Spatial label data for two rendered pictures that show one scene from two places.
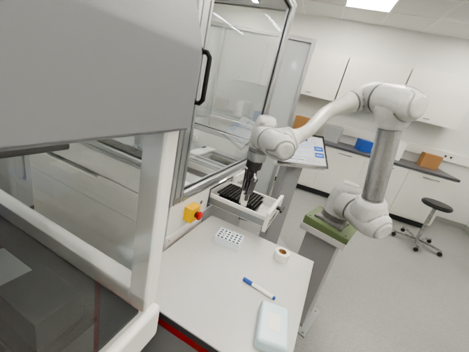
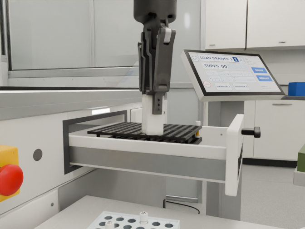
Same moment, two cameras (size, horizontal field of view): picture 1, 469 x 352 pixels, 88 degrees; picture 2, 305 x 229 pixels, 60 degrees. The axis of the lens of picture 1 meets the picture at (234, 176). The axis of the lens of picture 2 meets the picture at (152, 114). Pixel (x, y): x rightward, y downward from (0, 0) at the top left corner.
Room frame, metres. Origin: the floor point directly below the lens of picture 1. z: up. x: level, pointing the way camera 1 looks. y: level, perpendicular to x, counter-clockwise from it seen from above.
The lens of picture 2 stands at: (0.62, -0.08, 0.99)
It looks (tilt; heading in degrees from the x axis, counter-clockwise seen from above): 6 degrees down; 0
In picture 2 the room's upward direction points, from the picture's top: straight up
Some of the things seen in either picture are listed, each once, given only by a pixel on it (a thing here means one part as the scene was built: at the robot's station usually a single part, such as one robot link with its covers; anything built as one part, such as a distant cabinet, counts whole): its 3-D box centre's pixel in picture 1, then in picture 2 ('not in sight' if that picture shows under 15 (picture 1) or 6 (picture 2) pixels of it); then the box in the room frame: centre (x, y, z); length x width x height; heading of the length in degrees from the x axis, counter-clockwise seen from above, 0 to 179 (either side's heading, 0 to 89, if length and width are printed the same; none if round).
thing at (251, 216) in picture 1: (239, 199); (145, 143); (1.24, -0.05, 0.86); 0.40 x 0.26 x 0.06; 70
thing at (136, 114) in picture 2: (243, 177); (150, 121); (1.58, -0.06, 0.87); 0.29 x 0.02 x 0.11; 160
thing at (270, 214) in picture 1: (273, 211); (236, 146); (1.17, -0.25, 0.87); 0.29 x 0.02 x 0.11; 160
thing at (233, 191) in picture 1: (240, 199); (148, 141); (1.24, -0.06, 0.87); 0.22 x 0.18 x 0.06; 70
